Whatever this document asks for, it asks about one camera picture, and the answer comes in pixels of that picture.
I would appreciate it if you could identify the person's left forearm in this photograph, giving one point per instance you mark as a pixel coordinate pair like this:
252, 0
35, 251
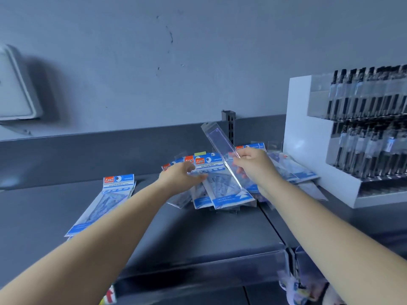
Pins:
95, 247

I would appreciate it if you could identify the white tiered pen display stand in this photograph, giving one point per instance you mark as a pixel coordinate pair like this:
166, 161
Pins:
302, 139

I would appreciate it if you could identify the pile of blue set-square packets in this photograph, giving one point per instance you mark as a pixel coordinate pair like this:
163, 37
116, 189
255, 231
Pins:
108, 200

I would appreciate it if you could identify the person's right forearm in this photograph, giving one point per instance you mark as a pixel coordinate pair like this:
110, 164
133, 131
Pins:
334, 231

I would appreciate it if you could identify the grey shelf back panel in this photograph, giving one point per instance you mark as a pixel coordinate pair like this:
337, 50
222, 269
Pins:
95, 155

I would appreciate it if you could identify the white wall router box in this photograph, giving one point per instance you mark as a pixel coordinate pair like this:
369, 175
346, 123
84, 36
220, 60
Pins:
12, 92

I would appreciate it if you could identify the grey slotted shelf post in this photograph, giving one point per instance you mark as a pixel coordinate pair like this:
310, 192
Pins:
231, 123

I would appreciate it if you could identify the rows of black gel pens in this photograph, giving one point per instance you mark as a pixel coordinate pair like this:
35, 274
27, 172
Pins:
365, 149

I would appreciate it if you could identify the person's right hand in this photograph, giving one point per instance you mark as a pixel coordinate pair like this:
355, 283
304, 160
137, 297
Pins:
259, 168

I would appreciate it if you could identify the person's left hand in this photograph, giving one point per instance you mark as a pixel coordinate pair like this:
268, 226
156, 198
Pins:
179, 179

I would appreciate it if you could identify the clear straight ruler packet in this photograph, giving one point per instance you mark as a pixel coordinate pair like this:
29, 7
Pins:
219, 139

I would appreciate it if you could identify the pile of mixed packaged rulers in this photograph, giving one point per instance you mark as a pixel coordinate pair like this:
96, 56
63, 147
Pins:
216, 196

